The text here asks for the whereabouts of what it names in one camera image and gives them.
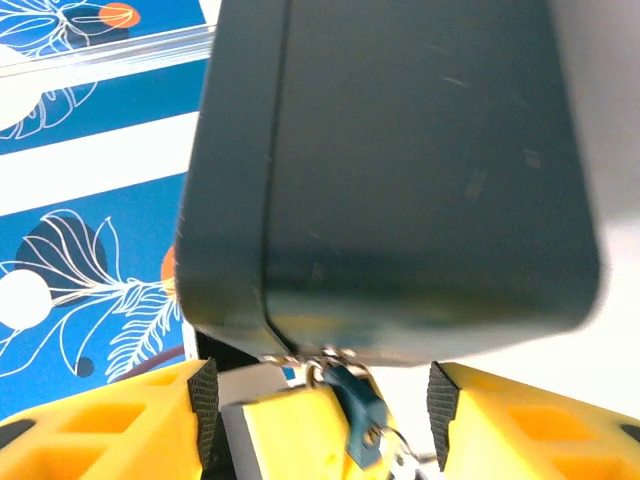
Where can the starry night print tin box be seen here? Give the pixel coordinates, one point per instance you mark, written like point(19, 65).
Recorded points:
point(400, 175)

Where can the aluminium upright frame post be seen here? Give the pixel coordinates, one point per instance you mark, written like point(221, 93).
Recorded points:
point(125, 52)

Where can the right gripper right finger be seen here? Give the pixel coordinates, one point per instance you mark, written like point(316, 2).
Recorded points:
point(525, 440)

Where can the small blue padlock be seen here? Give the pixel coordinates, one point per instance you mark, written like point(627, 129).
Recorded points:
point(360, 415)

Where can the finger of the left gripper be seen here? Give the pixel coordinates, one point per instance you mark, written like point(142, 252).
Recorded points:
point(290, 440)

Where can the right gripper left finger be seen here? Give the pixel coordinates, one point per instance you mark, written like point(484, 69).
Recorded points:
point(100, 440)

